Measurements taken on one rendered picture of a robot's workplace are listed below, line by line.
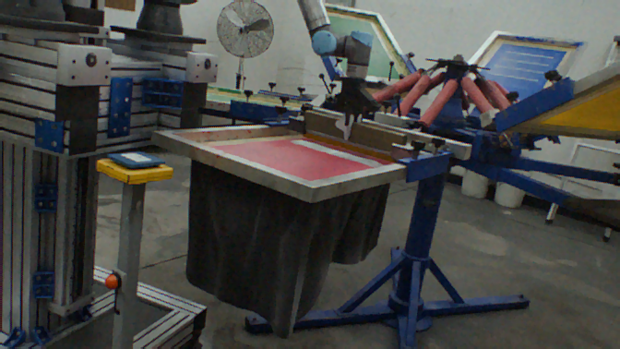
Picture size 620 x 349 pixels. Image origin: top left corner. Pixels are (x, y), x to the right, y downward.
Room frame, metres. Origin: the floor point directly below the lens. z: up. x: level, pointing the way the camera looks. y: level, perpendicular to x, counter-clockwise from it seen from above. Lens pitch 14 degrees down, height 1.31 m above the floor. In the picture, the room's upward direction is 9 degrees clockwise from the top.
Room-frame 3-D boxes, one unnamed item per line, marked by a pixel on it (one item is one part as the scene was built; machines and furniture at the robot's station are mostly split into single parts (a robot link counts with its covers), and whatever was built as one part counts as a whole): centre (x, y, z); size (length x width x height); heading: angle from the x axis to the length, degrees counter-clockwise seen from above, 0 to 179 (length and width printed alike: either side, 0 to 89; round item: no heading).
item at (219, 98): (2.57, 0.30, 1.05); 1.08 x 0.61 x 0.23; 85
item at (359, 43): (1.82, -0.10, 1.31); 0.09 x 0.08 x 0.11; 81
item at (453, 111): (2.49, -0.60, 0.67); 0.39 x 0.39 x 1.35
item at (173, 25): (1.78, 0.56, 1.31); 0.15 x 0.15 x 0.10
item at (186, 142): (1.63, 0.00, 0.97); 0.79 x 0.58 x 0.04; 145
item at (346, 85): (1.82, -0.10, 1.15); 0.09 x 0.08 x 0.12; 55
